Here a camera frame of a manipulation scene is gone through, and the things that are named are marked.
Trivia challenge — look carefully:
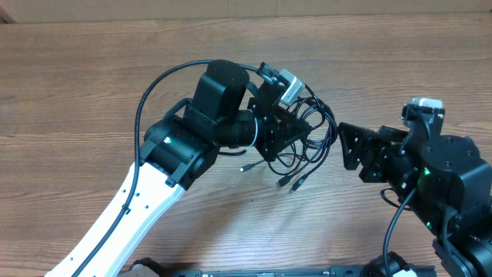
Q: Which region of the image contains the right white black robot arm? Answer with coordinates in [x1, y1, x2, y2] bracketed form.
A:
[338, 122, 491, 276]

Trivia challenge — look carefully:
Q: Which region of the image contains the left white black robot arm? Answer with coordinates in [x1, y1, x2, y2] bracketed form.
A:
[51, 59, 311, 276]

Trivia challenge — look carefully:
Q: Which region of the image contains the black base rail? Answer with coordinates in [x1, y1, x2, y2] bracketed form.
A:
[117, 252, 437, 277]

